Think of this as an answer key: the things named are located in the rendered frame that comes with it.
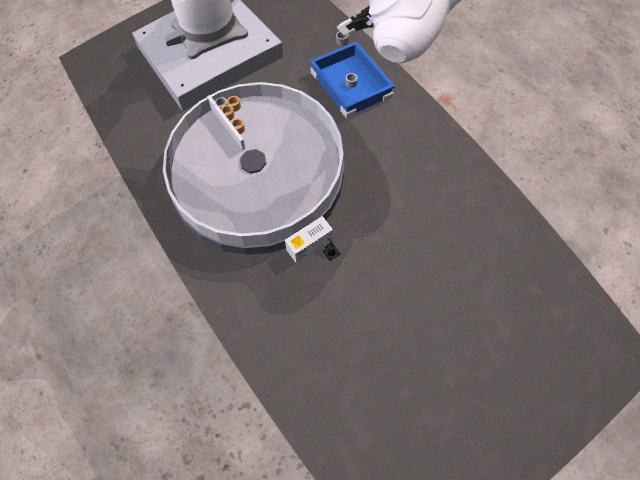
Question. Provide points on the grey metal bushing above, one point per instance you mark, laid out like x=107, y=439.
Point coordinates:
x=220, y=101
x=344, y=41
x=351, y=76

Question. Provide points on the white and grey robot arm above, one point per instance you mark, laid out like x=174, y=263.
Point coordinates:
x=404, y=29

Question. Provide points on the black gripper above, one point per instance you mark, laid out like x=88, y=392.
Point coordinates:
x=354, y=23

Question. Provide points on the bronze bushing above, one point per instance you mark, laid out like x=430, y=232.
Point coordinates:
x=228, y=108
x=234, y=99
x=236, y=122

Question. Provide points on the grey round turning table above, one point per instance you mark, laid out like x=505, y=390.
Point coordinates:
x=286, y=167

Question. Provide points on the blue plastic crate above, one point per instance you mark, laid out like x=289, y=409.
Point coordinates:
x=352, y=59

